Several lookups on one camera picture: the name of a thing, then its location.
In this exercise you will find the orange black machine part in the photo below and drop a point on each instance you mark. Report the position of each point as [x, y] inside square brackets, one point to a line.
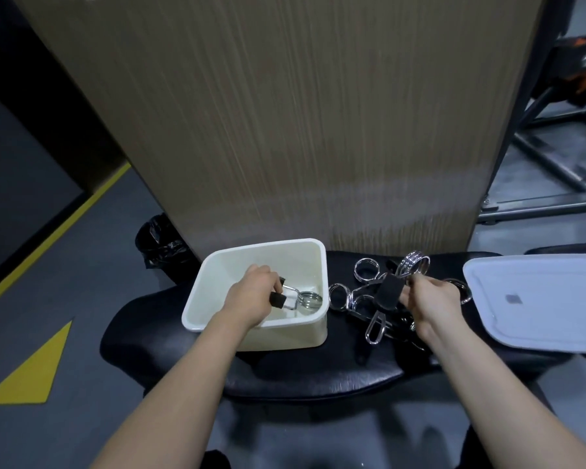
[578, 63]

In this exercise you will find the brown wooden panel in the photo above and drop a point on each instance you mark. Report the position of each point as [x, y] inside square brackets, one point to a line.
[298, 117]

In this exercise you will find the person's black trousers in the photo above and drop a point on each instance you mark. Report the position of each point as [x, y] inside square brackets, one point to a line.
[478, 449]

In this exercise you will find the person's right forearm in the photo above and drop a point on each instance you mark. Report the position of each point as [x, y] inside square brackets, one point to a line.
[493, 395]

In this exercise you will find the person's left fingers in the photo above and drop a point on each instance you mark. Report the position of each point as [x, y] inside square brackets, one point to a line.
[272, 284]

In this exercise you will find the person's left hand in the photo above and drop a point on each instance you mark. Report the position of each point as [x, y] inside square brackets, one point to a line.
[246, 295]

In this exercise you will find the person's right hand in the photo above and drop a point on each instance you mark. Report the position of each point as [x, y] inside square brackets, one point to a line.
[434, 305]

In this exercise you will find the black padded bench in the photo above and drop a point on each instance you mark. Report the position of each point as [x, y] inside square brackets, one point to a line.
[293, 371]

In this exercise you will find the silver spring barbell collar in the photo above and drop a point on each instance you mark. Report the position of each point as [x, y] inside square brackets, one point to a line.
[461, 290]
[389, 290]
[341, 296]
[308, 301]
[366, 268]
[364, 305]

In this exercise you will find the grey metal gym machine frame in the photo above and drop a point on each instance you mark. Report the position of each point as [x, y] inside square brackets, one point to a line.
[542, 156]

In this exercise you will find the white plastic lid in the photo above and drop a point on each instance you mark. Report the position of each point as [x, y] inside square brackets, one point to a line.
[532, 302]

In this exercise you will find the person's left forearm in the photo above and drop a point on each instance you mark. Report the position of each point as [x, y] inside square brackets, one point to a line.
[176, 385]

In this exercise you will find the white plastic bin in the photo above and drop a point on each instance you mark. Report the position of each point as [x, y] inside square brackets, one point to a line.
[215, 288]

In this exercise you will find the person's right fingers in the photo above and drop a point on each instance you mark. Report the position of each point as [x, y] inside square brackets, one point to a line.
[409, 297]

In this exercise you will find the black plastic bag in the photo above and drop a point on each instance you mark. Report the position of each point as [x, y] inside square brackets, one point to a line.
[158, 244]

